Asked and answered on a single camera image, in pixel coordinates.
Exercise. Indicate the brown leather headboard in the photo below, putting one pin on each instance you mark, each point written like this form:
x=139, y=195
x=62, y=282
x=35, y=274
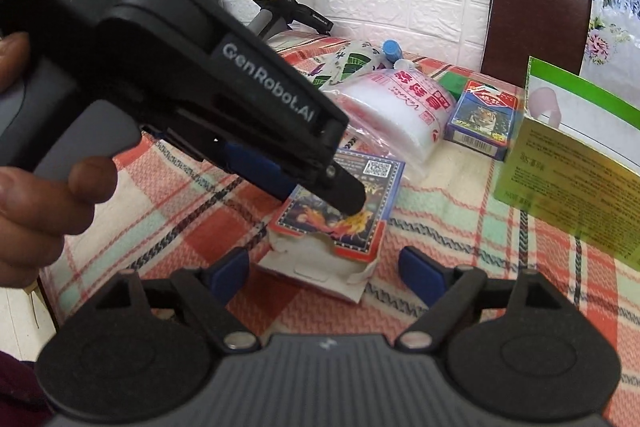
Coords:
x=553, y=30

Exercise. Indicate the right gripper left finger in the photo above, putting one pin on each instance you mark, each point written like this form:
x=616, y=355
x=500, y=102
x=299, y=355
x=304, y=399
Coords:
x=205, y=294

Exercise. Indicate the floral white pillow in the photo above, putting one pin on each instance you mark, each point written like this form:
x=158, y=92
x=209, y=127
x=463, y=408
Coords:
x=611, y=54

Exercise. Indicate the patterned fabric pouch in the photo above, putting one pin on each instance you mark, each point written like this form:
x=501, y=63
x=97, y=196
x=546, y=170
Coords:
x=355, y=59

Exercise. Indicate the cotton pads plastic bag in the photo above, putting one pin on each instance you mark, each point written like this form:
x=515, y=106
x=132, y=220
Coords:
x=398, y=114

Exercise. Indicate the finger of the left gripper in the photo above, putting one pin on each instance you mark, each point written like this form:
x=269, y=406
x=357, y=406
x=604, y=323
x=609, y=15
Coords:
x=338, y=188
x=257, y=170

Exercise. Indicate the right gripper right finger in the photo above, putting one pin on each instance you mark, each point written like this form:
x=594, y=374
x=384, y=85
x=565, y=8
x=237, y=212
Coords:
x=449, y=294

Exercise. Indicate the plaid bed blanket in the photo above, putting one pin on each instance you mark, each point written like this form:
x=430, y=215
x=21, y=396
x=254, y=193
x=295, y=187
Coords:
x=170, y=211

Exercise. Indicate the white bottle blue cap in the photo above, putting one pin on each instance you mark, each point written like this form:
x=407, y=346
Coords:
x=394, y=55

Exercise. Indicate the spare handheld gripper device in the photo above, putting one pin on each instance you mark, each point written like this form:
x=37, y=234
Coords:
x=276, y=16

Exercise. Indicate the tiger playing card box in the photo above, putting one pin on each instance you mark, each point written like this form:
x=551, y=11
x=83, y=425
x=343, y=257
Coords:
x=483, y=119

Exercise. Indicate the green cardboard box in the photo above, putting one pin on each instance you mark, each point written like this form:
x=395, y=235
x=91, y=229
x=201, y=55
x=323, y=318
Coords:
x=574, y=161

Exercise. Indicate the small green box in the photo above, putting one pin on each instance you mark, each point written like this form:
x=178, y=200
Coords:
x=454, y=84

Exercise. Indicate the person's left hand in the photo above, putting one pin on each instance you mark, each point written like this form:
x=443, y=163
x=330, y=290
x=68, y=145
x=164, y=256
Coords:
x=37, y=215

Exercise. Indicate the dragon playing card box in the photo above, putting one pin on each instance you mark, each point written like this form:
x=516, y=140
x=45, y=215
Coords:
x=314, y=244

